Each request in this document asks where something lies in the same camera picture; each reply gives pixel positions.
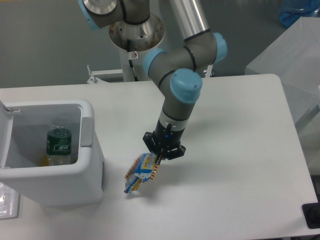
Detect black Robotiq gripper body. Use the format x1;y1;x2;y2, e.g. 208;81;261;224
152;121;184;153

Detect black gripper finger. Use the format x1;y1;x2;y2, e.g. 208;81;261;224
161;144;186;160
142;132;161;160

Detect blue snack wrapper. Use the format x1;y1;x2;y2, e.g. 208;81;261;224
124;152;162;194

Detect clear bottle green label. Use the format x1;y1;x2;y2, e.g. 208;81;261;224
46;123;72;166

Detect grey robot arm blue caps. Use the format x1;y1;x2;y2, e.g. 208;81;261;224
78;0;228;160

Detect yellow trash inside can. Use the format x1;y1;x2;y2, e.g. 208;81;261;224
39;155;50;167

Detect white plastic trash can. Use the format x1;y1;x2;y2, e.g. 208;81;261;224
0;99;104;206

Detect black device at table edge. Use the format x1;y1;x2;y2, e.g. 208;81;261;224
302;202;320;229

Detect clear plastic bag corner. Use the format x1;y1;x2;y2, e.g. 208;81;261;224
0;182;20;220

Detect blue water jug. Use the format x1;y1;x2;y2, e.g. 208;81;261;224
278;0;320;28

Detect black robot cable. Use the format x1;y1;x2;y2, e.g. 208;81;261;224
126;38;139;82

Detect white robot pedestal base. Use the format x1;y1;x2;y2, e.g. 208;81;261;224
86;14;216;85

